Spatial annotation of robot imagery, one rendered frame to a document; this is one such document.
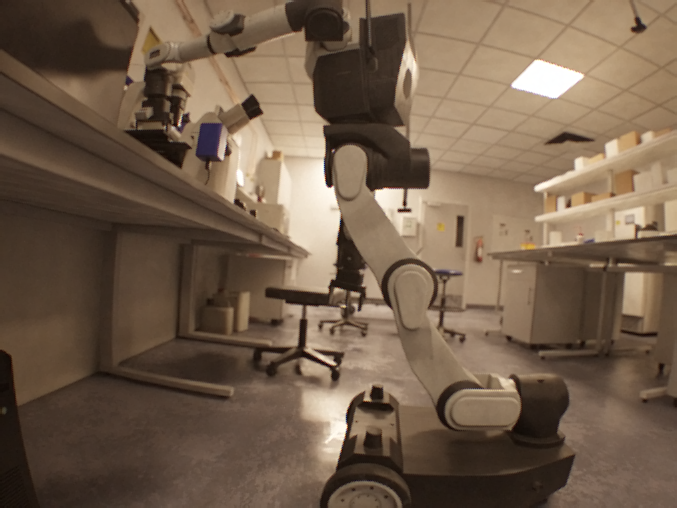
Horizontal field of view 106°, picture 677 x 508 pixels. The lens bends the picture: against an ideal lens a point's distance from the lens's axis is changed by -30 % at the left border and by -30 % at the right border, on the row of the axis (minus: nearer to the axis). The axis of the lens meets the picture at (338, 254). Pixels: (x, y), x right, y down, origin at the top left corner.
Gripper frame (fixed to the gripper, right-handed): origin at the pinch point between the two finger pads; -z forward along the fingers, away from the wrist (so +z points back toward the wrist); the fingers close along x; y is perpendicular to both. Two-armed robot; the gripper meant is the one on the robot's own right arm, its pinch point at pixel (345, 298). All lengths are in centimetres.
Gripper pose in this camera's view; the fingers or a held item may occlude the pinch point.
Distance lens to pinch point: 121.4
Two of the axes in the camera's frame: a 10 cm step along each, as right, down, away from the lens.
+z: 1.9, -9.8, -0.2
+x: -9.2, -1.9, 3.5
